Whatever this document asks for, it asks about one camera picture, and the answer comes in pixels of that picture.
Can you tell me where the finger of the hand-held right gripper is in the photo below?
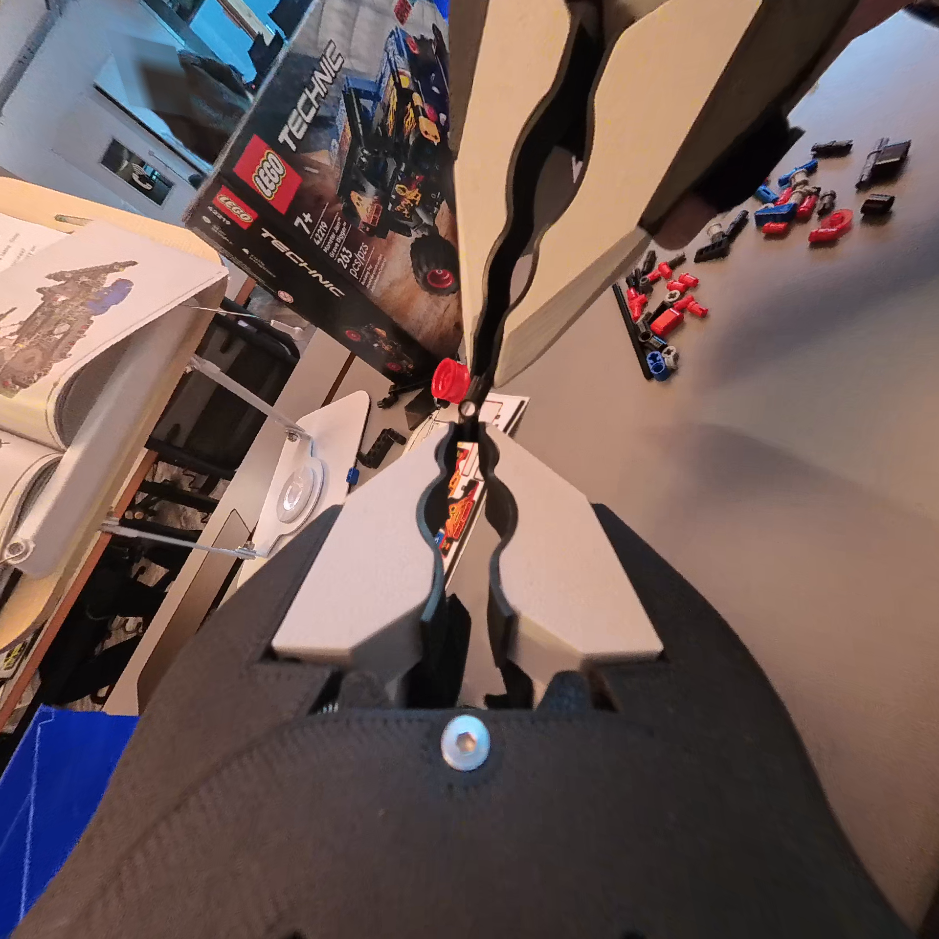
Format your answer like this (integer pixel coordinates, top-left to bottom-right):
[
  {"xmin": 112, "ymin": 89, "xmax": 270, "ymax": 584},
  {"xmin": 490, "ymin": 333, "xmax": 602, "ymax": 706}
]
[
  {"xmin": 447, "ymin": 0, "xmax": 582, "ymax": 384},
  {"xmin": 492, "ymin": 0, "xmax": 765, "ymax": 389}
]

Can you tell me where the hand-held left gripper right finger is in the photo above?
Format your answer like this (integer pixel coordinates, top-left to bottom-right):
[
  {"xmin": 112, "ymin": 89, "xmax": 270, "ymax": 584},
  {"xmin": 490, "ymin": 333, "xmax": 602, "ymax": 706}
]
[{"xmin": 486, "ymin": 425, "xmax": 665, "ymax": 707}]

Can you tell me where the black angled toy panel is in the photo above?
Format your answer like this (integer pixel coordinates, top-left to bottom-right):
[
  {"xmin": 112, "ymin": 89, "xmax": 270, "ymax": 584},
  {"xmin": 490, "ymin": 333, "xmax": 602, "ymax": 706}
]
[{"xmin": 381, "ymin": 374, "xmax": 441, "ymax": 431}]

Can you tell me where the instruction booklet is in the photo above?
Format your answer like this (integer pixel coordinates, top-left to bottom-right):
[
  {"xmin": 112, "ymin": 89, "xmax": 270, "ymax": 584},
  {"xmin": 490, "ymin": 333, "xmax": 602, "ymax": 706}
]
[{"xmin": 0, "ymin": 211, "xmax": 230, "ymax": 529}]

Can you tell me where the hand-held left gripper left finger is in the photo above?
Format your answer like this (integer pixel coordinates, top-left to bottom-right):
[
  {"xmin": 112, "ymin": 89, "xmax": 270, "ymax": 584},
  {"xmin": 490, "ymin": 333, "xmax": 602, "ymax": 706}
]
[{"xmin": 270, "ymin": 424, "xmax": 472, "ymax": 707}]

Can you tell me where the blue tagged storage bin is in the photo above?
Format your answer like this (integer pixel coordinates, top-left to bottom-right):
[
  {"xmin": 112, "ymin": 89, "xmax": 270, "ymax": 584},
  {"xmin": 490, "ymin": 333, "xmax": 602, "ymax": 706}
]
[{"xmin": 0, "ymin": 704, "xmax": 140, "ymax": 933}]

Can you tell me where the person's right hand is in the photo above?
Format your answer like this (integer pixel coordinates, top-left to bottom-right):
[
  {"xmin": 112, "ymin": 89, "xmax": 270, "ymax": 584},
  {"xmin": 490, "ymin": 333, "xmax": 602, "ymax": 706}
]
[{"xmin": 651, "ymin": 192, "xmax": 725, "ymax": 250}]

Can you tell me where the red toy wheel hub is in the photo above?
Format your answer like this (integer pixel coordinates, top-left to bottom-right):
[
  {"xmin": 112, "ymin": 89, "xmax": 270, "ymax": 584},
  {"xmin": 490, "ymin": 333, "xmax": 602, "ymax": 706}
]
[{"xmin": 431, "ymin": 357, "xmax": 472, "ymax": 403}]

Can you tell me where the black toy set box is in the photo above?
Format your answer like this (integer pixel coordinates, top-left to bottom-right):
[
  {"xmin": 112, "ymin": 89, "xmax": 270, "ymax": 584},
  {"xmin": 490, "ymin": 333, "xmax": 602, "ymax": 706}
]
[{"xmin": 183, "ymin": 0, "xmax": 465, "ymax": 379}]

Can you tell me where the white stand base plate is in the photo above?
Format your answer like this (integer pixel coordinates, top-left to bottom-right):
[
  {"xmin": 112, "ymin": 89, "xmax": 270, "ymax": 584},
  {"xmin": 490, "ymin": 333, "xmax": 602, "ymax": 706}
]
[{"xmin": 253, "ymin": 390, "xmax": 371, "ymax": 559}]

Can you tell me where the black angled toy beam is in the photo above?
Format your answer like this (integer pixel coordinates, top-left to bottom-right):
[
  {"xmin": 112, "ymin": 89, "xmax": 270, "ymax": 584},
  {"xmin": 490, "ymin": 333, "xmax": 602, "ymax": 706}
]
[
  {"xmin": 357, "ymin": 427, "xmax": 406, "ymax": 470},
  {"xmin": 456, "ymin": 376, "xmax": 491, "ymax": 445}
]

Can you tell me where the grey desk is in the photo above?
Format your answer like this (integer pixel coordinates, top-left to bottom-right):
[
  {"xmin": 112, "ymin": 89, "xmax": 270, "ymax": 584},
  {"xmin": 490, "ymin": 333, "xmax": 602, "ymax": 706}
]
[{"xmin": 103, "ymin": 0, "xmax": 939, "ymax": 925}]

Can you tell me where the pile of small toy pins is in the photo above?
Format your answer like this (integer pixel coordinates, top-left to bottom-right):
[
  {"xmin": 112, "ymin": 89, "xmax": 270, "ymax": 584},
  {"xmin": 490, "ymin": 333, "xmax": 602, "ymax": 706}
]
[{"xmin": 611, "ymin": 137, "xmax": 914, "ymax": 382}]

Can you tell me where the colourful sticker sheet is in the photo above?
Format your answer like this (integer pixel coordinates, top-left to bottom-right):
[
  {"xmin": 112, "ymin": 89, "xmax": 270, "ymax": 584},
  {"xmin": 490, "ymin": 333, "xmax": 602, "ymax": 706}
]
[{"xmin": 402, "ymin": 394, "xmax": 531, "ymax": 581}]

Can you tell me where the white book stand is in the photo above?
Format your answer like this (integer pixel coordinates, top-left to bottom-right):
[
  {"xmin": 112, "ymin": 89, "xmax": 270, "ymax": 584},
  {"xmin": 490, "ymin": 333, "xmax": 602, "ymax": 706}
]
[{"xmin": 0, "ymin": 176, "xmax": 324, "ymax": 647}]

